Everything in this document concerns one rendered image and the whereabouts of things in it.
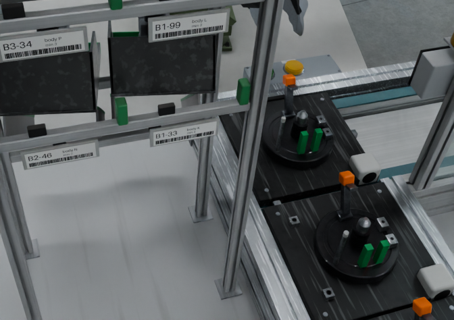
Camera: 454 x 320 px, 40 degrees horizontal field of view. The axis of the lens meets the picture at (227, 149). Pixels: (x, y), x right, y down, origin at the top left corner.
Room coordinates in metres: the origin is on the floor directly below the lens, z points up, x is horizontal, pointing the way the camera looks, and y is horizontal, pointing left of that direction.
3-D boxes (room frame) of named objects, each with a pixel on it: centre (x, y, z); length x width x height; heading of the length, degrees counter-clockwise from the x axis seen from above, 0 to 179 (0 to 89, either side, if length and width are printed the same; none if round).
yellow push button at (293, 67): (1.09, -0.13, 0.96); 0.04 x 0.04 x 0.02
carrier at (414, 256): (0.63, -0.23, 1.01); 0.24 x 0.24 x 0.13; 23
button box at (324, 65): (1.09, -0.13, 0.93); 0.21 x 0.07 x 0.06; 113
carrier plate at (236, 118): (0.86, -0.13, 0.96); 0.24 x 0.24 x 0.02; 23
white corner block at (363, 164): (0.81, -0.26, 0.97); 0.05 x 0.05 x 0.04; 23
